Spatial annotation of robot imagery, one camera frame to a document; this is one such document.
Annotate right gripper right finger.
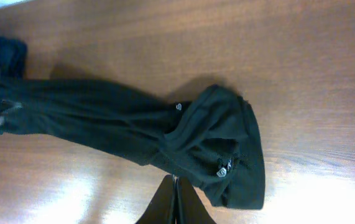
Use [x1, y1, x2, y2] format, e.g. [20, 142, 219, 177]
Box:
[175, 177, 216, 224]

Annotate navy folded garment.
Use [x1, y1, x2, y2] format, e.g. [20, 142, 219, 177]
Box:
[0, 36, 28, 78]

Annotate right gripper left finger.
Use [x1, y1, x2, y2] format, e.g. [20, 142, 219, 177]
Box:
[136, 175, 175, 224]

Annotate black t-shirt with logo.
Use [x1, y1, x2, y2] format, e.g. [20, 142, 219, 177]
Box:
[0, 79, 265, 210]

